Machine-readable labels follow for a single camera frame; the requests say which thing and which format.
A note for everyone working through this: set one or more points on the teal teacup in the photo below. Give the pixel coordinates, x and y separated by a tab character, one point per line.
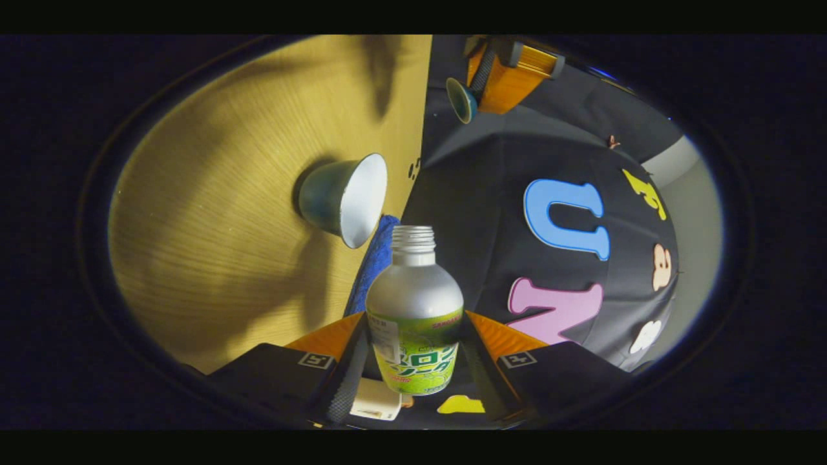
329	194

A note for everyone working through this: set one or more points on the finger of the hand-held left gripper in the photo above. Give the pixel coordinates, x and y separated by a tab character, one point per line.
473	64
517	81

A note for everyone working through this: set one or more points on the small pink clip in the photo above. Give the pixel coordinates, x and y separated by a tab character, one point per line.
612	141

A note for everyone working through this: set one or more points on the teal teacup lid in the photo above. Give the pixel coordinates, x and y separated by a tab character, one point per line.
462	100

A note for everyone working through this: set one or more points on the white toaster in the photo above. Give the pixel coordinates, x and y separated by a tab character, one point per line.
376	400

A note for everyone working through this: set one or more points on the black backdrop cloth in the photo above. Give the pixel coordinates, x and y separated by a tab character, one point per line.
491	194

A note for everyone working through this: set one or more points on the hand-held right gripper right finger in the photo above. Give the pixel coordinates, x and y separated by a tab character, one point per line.
484	381

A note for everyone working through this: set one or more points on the blue folded towel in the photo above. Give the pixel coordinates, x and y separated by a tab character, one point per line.
378	258

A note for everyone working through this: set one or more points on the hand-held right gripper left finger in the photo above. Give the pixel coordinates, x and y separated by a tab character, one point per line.
349	381

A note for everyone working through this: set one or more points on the silver green-label water bottle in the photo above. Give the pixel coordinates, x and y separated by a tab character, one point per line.
413	297

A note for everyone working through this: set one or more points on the toast bread slice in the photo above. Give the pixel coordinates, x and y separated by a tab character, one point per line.
407	402

